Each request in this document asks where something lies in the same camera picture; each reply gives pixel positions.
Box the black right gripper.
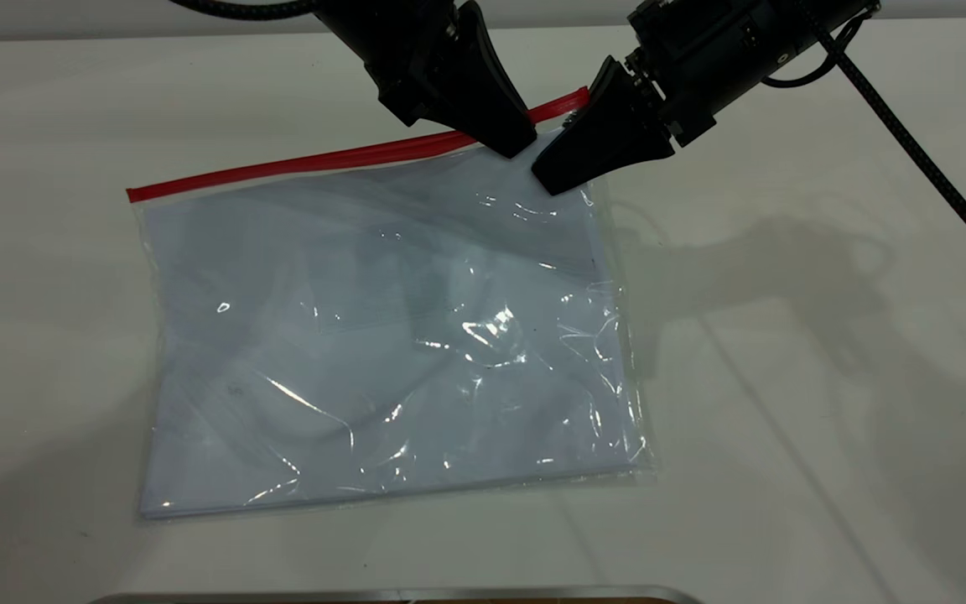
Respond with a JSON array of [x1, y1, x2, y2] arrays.
[[531, 0, 794, 195]]

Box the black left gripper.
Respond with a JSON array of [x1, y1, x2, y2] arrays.
[[315, 0, 538, 159]]

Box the thin black looped cable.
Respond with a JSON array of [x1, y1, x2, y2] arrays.
[[761, 17, 867, 90]]

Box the black corrugated cable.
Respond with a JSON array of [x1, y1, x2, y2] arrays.
[[169, 0, 318, 21]]

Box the clear bag with red zipper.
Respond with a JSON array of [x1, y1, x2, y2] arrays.
[[126, 86, 658, 521]]

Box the black braided cable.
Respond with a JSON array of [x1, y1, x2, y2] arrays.
[[802, 0, 966, 288]]

